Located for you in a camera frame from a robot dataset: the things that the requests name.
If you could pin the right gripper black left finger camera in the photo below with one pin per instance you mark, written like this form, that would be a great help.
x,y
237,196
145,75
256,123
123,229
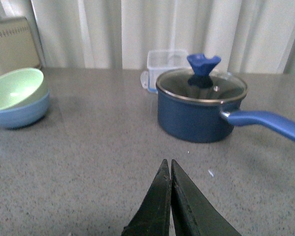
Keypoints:
x,y
153,215

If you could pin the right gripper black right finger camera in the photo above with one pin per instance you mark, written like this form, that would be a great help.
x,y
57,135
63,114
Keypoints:
x,y
193,214

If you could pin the blue bowl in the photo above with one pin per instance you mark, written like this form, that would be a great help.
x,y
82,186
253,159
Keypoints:
x,y
25,115

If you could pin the green bowl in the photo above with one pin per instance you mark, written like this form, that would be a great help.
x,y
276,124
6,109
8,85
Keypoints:
x,y
21,87

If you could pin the dark blue saucepan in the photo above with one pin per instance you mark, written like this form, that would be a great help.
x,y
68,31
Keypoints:
x,y
199,123

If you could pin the glass lid with blue knob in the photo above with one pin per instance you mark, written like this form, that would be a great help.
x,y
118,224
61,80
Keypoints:
x,y
201,83

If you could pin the clear plastic food container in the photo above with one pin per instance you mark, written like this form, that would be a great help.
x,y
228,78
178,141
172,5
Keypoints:
x,y
160,61

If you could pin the cream two-slot toaster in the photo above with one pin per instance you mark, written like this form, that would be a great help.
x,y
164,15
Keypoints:
x,y
17,47

